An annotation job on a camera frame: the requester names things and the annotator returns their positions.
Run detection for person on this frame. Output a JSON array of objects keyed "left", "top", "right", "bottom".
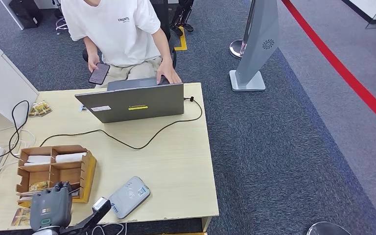
[{"left": 60, "top": 0, "right": 182, "bottom": 89}]

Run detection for black smartphone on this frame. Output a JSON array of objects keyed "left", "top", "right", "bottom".
[{"left": 88, "top": 63, "right": 111, "bottom": 86}]

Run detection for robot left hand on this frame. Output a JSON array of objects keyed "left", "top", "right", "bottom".
[{"left": 29, "top": 181, "right": 73, "bottom": 232}]

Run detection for white cabinet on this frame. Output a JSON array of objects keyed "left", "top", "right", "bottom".
[{"left": 0, "top": 49, "right": 40, "bottom": 122}]

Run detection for red floor tape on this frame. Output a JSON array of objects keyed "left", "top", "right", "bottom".
[{"left": 281, "top": 0, "right": 376, "bottom": 134}]

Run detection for black office chair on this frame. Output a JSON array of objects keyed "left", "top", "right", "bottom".
[{"left": 82, "top": 0, "right": 179, "bottom": 71}]

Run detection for chrome stanchion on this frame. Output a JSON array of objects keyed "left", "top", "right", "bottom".
[{"left": 229, "top": 0, "right": 257, "bottom": 60}]

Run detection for chrome round base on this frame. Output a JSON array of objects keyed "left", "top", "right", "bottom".
[{"left": 305, "top": 221, "right": 352, "bottom": 235}]

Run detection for black power cable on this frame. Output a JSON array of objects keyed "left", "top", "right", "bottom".
[{"left": 0, "top": 95, "right": 204, "bottom": 170}]

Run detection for chrome chair base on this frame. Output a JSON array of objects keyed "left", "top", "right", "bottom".
[{"left": 55, "top": 18, "right": 69, "bottom": 36}]

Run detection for grey card reader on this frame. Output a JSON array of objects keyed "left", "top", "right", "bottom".
[{"left": 108, "top": 176, "right": 151, "bottom": 219}]

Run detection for black robot legs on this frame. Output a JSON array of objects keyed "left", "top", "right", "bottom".
[{"left": 170, "top": 0, "right": 195, "bottom": 36}]

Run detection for grey laptop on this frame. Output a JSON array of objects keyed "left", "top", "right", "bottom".
[{"left": 74, "top": 76, "right": 186, "bottom": 124}]

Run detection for swirl logo kiosk stand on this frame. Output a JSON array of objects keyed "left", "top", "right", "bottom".
[{"left": 229, "top": 0, "right": 280, "bottom": 93}]

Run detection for gold room key card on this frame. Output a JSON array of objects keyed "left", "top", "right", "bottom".
[
  {"left": 29, "top": 103, "right": 47, "bottom": 118},
  {"left": 34, "top": 100, "right": 53, "bottom": 115},
  {"left": 29, "top": 181, "right": 50, "bottom": 192},
  {"left": 11, "top": 208, "right": 32, "bottom": 227}
]

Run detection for yellow floor tape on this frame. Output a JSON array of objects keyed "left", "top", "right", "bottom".
[{"left": 174, "top": 25, "right": 188, "bottom": 51}]

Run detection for looped white cable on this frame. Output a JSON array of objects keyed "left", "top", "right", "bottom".
[{"left": 91, "top": 222, "right": 127, "bottom": 235}]

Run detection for wooden card organizer box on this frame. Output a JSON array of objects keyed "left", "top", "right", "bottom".
[{"left": 15, "top": 144, "right": 97, "bottom": 208}]

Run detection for person's left hand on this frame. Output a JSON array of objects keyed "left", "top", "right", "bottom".
[{"left": 156, "top": 59, "right": 182, "bottom": 86}]

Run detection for black bag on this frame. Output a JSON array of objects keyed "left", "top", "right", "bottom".
[{"left": 9, "top": 0, "right": 44, "bottom": 30}]

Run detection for person's right hand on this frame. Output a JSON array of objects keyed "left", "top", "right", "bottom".
[{"left": 87, "top": 53, "right": 102, "bottom": 72}]

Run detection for thin white cable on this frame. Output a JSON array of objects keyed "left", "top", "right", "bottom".
[{"left": 0, "top": 126, "right": 37, "bottom": 172}]

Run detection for white card stack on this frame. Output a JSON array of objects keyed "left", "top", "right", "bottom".
[
  {"left": 55, "top": 152, "right": 88, "bottom": 164},
  {"left": 24, "top": 155, "right": 52, "bottom": 166}
]

